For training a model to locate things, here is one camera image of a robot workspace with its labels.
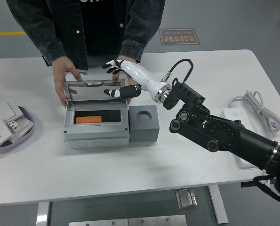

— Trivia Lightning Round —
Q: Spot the person's right hand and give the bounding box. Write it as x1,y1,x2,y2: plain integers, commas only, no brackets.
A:
52,56,82,109

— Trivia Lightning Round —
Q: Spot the person's left hand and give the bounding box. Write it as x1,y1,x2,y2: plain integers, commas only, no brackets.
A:
112,56,138,105

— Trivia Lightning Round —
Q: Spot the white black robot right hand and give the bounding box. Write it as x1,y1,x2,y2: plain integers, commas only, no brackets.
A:
101,59,171,101

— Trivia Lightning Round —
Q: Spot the orange cylinder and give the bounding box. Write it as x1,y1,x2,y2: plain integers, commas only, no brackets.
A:
75,115,103,124

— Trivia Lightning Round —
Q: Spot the grey box with clear lid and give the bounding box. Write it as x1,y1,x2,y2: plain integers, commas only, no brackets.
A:
62,79,131,149

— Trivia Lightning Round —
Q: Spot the grey cube with round hole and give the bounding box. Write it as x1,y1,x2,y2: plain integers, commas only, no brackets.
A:
128,105,160,142

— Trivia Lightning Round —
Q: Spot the silver metal box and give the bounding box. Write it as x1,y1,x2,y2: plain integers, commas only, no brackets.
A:
176,189,198,210

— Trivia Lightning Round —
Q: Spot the purple tray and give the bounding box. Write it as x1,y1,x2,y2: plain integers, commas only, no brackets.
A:
0,105,35,154

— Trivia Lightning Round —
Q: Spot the white socket plate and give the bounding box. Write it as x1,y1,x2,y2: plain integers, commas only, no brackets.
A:
11,117,34,142

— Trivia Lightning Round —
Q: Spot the small white socket module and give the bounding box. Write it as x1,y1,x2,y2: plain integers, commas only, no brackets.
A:
6,119,23,133

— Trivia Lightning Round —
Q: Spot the white table leg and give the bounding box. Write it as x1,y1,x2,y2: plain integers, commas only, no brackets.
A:
35,202,50,226
208,185,229,224

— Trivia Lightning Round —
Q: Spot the white switch panel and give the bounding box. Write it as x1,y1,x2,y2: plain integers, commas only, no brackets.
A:
0,101,24,123

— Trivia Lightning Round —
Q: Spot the white power cord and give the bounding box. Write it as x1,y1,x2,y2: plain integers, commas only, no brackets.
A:
228,89,280,142

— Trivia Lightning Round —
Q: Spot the steel base plate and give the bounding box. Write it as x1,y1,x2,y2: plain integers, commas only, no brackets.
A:
68,218,129,226

